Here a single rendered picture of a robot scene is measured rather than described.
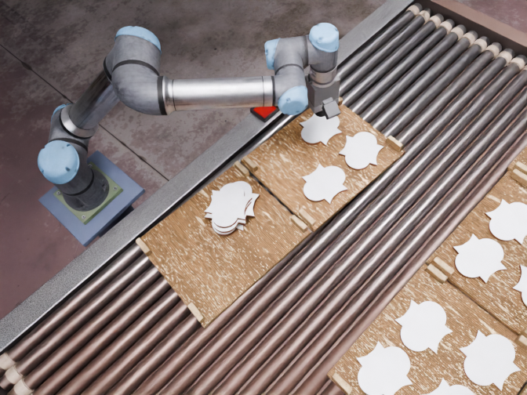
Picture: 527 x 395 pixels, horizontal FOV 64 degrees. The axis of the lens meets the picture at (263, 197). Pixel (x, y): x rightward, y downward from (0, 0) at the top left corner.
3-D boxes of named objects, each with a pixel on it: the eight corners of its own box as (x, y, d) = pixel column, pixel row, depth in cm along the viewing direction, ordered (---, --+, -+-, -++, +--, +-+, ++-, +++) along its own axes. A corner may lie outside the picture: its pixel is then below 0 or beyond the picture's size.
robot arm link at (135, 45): (40, 154, 133) (125, 56, 100) (46, 114, 140) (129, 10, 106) (78, 164, 141) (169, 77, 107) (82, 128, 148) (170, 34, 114)
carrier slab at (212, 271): (136, 243, 131) (135, 241, 130) (237, 164, 142) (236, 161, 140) (205, 328, 117) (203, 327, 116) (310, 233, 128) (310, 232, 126)
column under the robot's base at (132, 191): (114, 277, 225) (16, 201, 149) (166, 226, 237) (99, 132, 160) (161, 324, 211) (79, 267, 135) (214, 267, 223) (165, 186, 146)
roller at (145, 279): (13, 393, 118) (2, 391, 114) (432, 20, 171) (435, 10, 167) (21, 406, 116) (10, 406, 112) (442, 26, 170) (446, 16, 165)
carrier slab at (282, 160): (241, 162, 142) (240, 160, 141) (328, 96, 152) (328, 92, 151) (314, 233, 128) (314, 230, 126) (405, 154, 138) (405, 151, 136)
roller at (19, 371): (5, 378, 120) (-6, 377, 116) (422, 15, 173) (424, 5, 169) (13, 392, 118) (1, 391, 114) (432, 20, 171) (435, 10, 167)
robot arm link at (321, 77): (342, 67, 116) (315, 77, 115) (340, 78, 120) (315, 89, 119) (328, 49, 119) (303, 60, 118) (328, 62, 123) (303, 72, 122)
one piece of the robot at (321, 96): (321, 94, 115) (320, 131, 129) (350, 82, 116) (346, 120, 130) (301, 66, 120) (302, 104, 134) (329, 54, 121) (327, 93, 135)
